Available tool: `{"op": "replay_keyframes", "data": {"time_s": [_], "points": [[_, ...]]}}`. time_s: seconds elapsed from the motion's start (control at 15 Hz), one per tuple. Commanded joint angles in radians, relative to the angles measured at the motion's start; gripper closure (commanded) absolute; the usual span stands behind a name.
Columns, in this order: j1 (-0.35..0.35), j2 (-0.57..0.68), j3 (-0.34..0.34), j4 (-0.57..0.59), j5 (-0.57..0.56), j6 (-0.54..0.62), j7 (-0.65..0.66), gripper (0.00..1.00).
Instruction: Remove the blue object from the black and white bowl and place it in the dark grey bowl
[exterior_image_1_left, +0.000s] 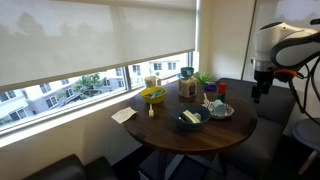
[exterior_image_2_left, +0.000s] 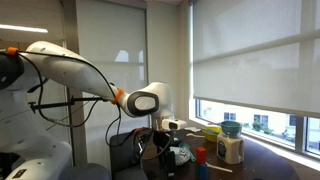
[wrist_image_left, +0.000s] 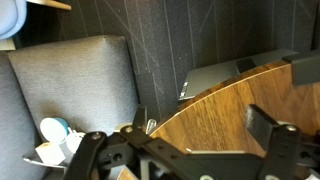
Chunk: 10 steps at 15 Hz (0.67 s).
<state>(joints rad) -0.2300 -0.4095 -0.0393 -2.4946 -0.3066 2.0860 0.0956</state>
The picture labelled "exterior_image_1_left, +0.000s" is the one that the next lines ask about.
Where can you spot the dark blue-grey bowl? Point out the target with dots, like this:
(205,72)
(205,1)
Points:
(201,112)

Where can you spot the dark grey sofa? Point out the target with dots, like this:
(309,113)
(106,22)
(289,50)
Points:
(255,155)

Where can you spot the white roller window blind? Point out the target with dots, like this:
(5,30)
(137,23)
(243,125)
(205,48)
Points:
(47,40)

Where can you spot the round dark wooden table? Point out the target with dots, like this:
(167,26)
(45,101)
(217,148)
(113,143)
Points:
(161,133)

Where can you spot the red and green bottle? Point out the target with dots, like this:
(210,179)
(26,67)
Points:
(221,93)

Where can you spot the grey round stool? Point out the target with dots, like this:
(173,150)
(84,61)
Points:
(307,132)

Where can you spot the glass jar by window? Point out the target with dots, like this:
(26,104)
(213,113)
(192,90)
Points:
(150,81)

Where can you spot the white paper napkin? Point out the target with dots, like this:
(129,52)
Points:
(123,115)

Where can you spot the small green potted plant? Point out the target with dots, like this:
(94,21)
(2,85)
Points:
(203,77)

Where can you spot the cream toy brush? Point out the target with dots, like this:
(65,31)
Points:
(191,117)

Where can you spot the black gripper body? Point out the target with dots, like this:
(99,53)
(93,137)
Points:
(264,81)

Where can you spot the yellow bowl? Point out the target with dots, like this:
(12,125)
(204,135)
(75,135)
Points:
(157,99)

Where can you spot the teal utensil in yellow bowl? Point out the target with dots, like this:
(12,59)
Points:
(154,94)

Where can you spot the mayonnaise jar teal lid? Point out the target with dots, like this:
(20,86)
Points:
(187,83)

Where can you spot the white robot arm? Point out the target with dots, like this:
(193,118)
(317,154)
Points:
(281,50)

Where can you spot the purple plant pot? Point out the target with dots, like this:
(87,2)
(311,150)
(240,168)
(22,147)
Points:
(210,87)

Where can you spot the light blue milk carton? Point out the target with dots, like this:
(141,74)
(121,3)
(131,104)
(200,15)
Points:
(219,107)

